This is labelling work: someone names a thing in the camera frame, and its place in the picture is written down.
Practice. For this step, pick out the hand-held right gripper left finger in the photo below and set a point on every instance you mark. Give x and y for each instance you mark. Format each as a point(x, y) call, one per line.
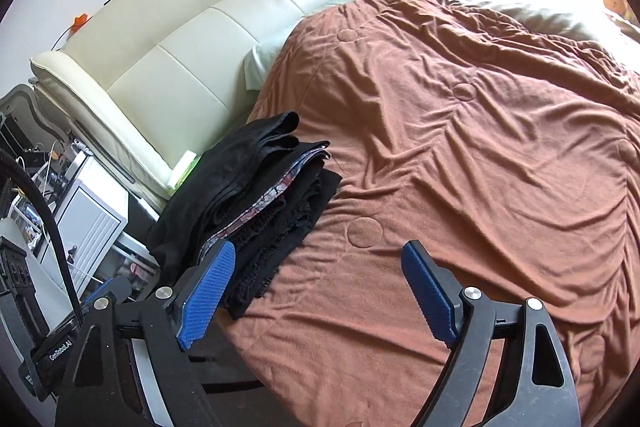
point(205, 297)

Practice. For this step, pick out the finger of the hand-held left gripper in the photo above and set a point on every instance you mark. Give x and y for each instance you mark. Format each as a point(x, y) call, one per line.
point(102, 294)

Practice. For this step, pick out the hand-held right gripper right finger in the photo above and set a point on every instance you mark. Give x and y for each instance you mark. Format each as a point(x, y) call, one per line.
point(430, 292)

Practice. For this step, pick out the white panelled nightstand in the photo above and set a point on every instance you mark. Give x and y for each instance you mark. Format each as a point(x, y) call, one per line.
point(90, 217)

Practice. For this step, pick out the stack of folded clothes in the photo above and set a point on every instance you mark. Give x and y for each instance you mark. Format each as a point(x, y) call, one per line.
point(285, 227)

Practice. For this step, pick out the brown blanket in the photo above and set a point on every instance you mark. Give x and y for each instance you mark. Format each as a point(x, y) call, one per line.
point(450, 167)

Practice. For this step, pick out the pale green box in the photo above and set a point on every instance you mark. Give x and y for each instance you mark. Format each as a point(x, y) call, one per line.
point(182, 172)

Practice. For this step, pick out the clutter of small desk things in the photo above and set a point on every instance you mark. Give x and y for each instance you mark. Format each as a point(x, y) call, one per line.
point(35, 167)

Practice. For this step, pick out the pale green pillow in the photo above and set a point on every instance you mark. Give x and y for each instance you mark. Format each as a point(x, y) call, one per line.
point(267, 59)

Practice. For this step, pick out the cream leather headboard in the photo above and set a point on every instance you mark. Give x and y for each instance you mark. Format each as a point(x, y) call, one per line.
point(210, 32)

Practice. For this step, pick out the white ornate furniture frame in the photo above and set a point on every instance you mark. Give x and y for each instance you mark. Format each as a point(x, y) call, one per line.
point(30, 107)

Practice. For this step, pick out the orange wall clip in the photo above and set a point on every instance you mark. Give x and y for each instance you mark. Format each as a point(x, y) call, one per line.
point(79, 21)

